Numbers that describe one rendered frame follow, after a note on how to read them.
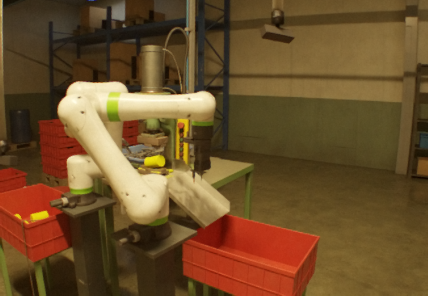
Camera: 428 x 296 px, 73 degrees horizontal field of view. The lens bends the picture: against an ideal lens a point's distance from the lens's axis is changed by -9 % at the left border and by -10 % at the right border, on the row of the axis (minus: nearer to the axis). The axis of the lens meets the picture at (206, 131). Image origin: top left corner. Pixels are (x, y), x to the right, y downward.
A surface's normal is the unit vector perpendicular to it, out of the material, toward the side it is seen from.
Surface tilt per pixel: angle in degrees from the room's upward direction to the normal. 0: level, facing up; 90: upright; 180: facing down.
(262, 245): 90
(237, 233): 90
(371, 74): 90
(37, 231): 90
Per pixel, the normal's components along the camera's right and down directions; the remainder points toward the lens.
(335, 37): -0.55, 0.11
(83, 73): 0.84, 0.09
